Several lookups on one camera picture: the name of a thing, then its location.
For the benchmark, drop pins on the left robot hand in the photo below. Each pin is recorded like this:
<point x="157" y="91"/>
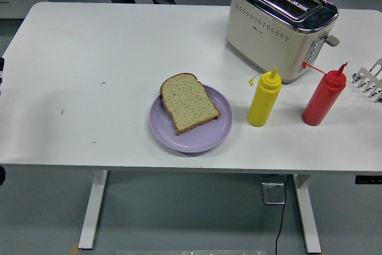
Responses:
<point x="1" y="64"/>

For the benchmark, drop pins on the red squeeze bottle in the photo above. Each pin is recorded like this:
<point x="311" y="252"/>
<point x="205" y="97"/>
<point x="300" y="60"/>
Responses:
<point x="323" y="99"/>

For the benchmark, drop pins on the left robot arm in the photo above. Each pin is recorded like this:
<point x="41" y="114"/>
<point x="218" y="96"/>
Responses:
<point x="1" y="175"/>

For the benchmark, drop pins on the bread slice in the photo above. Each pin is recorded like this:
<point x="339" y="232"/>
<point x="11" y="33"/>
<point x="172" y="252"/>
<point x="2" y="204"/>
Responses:
<point x="188" y="102"/>
<point x="161" y="93"/>

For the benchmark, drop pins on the white table leg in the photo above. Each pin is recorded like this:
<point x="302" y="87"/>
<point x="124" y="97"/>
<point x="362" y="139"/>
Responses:
<point x="92" y="207"/>
<point x="307" y="216"/>

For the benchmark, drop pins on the purple plate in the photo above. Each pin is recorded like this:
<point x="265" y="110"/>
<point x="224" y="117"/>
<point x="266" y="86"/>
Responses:
<point x="203" y="138"/>

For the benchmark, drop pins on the cream and chrome toaster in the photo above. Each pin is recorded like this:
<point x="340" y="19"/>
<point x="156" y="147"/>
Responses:
<point x="262" y="37"/>

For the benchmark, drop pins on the yellow squeeze bottle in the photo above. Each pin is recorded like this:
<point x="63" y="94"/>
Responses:
<point x="262" y="102"/>

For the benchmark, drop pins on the metal floor socket plate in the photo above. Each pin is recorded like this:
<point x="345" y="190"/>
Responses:
<point x="271" y="193"/>

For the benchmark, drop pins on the metal toast rack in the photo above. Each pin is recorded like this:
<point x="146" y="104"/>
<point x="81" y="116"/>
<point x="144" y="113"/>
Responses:
<point x="371" y="83"/>

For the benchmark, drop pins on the black table control panel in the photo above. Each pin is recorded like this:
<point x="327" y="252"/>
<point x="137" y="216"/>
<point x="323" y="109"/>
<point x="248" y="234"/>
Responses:
<point x="368" y="179"/>

